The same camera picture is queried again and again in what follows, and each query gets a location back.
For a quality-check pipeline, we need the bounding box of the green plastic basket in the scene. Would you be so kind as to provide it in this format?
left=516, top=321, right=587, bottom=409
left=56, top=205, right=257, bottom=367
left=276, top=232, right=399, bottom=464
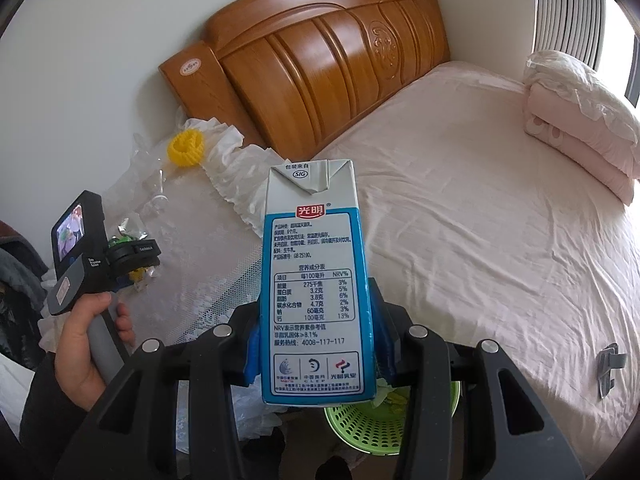
left=322, top=379, right=461, bottom=456

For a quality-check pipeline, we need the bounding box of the white lace table cloth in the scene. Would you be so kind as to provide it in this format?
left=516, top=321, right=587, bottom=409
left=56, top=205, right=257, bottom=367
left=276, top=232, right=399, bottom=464
left=40, top=117, right=283, bottom=441

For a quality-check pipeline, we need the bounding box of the carved wooden headboard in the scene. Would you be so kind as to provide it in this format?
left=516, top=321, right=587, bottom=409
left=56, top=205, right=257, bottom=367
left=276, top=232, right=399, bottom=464
left=159, top=0, right=451, bottom=161

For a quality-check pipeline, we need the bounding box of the grey pleated curtain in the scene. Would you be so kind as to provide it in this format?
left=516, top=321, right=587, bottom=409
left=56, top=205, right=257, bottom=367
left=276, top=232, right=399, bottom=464
left=532, top=0, right=608, bottom=71

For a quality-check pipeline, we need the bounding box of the person's left hand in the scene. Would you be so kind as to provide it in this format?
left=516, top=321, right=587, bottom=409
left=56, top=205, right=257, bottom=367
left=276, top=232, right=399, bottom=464
left=54, top=292, right=136, bottom=391

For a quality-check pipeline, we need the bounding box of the blue and white milk carton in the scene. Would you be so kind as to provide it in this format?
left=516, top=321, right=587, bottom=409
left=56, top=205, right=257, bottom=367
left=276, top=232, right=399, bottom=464
left=260, top=158, right=382, bottom=406

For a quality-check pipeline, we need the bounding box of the person's left forearm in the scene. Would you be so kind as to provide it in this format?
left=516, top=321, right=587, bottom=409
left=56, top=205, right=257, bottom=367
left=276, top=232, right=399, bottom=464
left=20, top=350, right=108, bottom=480

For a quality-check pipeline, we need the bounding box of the green and yellow wrapper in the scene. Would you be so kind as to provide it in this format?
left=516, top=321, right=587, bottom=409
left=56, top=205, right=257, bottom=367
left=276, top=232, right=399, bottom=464
left=107, top=217, right=161, bottom=294

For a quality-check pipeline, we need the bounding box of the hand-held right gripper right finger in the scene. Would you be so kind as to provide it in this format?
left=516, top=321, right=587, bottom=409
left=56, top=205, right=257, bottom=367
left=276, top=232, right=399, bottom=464
left=367, top=276, right=586, bottom=480

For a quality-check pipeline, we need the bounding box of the folded pink quilt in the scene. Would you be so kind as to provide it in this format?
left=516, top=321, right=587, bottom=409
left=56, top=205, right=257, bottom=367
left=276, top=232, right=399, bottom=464
left=522, top=82, right=640, bottom=206

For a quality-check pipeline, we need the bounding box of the window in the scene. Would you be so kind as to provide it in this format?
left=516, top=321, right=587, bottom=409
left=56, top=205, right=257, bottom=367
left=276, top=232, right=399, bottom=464
left=595, top=0, right=640, bottom=106

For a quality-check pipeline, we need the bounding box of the grey plastic bracket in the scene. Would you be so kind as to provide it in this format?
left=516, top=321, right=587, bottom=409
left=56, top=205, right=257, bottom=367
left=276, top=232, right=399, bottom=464
left=597, top=342, right=628, bottom=401

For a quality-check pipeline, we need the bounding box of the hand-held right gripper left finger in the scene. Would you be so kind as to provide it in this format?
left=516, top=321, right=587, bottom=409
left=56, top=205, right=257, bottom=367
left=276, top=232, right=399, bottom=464
left=55, top=300, right=281, bottom=480

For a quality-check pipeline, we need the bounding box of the dark cloth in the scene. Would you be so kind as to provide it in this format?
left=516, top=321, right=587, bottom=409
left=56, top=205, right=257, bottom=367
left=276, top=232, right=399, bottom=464
left=0, top=220, right=51, bottom=361

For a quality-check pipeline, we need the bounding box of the bed with pink sheet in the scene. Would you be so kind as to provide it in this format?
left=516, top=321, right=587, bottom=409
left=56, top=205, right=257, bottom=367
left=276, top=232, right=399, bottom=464
left=260, top=60, right=640, bottom=461

